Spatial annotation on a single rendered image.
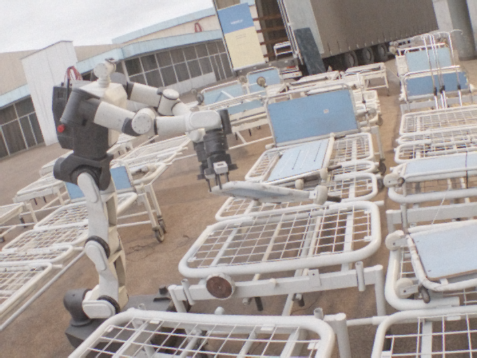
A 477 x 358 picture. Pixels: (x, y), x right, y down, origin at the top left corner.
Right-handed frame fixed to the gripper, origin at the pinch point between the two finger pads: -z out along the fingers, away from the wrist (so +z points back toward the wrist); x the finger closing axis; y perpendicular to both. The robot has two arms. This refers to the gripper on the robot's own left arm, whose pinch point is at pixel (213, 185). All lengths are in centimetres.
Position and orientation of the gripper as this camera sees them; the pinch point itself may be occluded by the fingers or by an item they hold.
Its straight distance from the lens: 189.0
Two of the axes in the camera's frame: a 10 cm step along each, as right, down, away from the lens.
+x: -9.7, 1.9, -1.8
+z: -2.0, -9.8, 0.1
